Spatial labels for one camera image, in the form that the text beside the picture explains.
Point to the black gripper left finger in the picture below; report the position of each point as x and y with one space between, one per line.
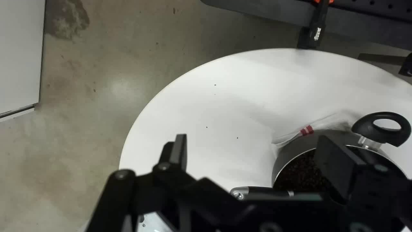
175 152

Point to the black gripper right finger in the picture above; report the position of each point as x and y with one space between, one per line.
344 170

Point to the black cooking pot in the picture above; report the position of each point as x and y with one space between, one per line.
300 174

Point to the white round table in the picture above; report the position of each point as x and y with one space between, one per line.
233 107

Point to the black orange clamp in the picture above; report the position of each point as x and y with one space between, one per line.
312 35

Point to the white board panel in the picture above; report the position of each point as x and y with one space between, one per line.
21 54

